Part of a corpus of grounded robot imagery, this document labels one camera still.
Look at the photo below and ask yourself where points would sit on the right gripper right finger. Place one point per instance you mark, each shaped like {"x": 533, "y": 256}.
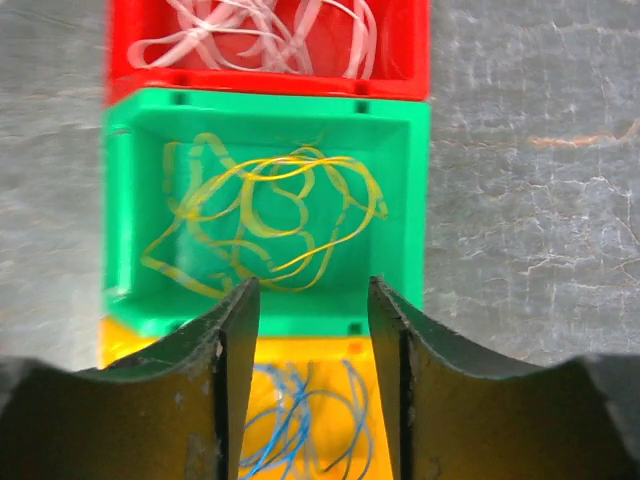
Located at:
{"x": 454, "y": 409}

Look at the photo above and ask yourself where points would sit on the red plastic bin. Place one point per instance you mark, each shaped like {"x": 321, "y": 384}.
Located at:
{"x": 401, "y": 69}

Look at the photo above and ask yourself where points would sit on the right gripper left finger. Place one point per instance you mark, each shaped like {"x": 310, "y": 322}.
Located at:
{"x": 173, "y": 410}

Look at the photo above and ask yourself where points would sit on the near green plastic bin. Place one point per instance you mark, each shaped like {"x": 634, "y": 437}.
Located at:
{"x": 310, "y": 196}

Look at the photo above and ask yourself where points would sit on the yellow plastic bin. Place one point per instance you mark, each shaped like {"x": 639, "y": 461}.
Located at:
{"x": 314, "y": 412}

